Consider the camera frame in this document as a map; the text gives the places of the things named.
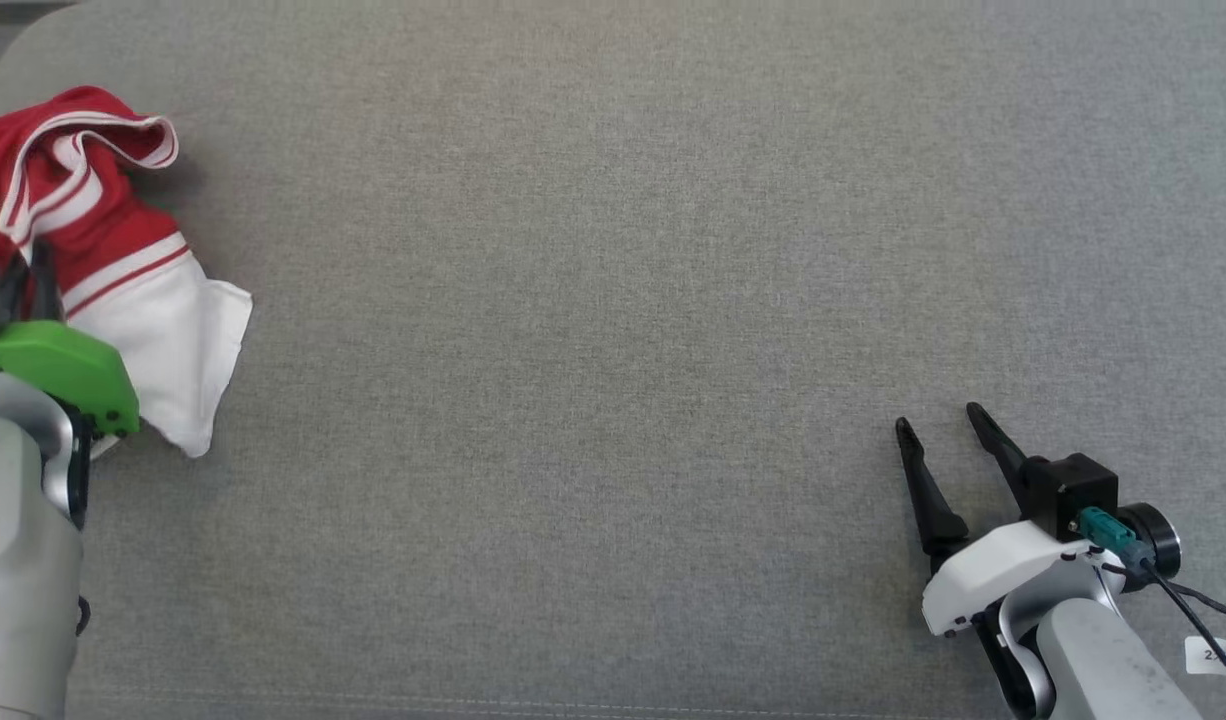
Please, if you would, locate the teal right camera cable connector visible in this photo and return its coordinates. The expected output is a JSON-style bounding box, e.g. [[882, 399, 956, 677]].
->
[[1077, 506, 1156, 573]]

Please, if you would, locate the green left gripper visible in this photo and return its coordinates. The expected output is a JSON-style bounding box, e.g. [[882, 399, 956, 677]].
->
[[0, 239, 142, 439]]

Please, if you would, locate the red jersey with white sleeves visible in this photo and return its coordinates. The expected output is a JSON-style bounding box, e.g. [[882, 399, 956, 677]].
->
[[0, 85, 254, 459]]

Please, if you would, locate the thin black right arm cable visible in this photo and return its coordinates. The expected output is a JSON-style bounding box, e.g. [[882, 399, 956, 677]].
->
[[1101, 560, 1226, 720]]

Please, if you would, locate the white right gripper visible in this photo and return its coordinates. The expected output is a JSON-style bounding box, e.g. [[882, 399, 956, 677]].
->
[[894, 401, 1124, 639]]

